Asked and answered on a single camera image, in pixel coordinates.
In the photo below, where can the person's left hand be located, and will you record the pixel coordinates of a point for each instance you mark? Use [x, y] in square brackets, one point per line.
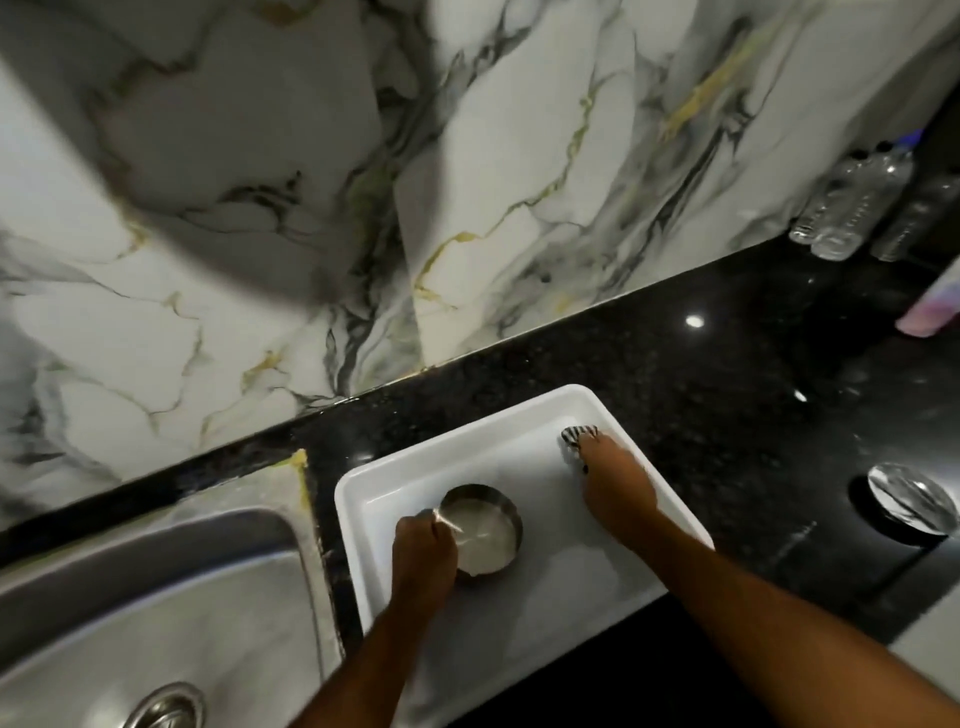
[421, 559]

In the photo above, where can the person's right hand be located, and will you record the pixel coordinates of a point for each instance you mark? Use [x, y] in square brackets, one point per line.
[619, 487]

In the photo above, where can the person's right fingers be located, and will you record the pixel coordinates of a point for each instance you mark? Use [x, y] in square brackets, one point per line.
[592, 454]

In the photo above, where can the person's left fingers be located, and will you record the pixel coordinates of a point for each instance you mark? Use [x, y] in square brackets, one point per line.
[439, 525]

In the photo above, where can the black white striped cloth piece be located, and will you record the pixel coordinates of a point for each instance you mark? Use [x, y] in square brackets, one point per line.
[574, 436]

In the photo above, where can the round steel bowl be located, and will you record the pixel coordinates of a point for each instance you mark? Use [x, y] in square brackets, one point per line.
[487, 529]

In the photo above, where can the person's left forearm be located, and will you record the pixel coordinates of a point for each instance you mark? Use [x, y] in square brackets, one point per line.
[367, 667]

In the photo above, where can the person's right forearm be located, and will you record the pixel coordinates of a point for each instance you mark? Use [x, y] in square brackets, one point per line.
[757, 622]

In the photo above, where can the white rectangular plastic tray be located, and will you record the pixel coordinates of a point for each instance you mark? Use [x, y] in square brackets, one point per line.
[540, 592]

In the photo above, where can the stainless steel sink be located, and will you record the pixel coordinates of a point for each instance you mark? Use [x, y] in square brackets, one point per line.
[142, 600]

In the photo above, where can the round steel lid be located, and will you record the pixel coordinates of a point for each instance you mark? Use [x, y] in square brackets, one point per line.
[911, 499]

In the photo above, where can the steel sink drain strainer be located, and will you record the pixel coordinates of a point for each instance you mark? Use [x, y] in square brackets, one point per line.
[166, 709]

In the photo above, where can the clear plastic bottle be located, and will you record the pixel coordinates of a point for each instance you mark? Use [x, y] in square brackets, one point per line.
[911, 221]
[862, 202]
[825, 199]

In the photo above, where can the pink white plastic bottle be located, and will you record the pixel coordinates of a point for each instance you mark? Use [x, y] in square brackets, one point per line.
[934, 304]

